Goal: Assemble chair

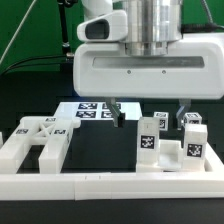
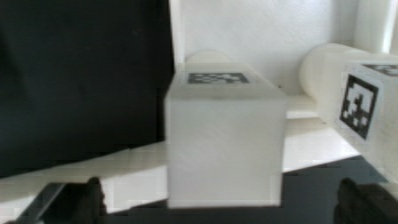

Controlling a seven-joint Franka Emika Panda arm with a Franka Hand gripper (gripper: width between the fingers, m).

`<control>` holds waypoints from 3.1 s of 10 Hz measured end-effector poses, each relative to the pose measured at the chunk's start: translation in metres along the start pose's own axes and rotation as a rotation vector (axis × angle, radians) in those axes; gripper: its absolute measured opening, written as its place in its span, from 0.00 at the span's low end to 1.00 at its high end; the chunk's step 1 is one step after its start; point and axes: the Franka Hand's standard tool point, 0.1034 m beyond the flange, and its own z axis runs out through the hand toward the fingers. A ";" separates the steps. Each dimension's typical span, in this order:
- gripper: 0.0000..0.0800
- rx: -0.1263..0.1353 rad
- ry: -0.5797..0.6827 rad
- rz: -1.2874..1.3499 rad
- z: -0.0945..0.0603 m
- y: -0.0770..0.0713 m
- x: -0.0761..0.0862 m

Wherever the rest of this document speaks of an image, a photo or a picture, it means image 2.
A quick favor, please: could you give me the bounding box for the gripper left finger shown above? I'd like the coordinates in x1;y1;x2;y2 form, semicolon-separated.
14;177;106;224

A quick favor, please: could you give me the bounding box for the white chair seat part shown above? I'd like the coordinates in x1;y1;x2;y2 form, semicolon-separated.
0;0;398;224

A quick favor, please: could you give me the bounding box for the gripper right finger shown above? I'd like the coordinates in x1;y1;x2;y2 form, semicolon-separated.
333;178;398;224

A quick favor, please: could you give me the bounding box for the white chair leg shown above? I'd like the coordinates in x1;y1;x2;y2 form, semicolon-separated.
165;51;287;209
298;43;398;184

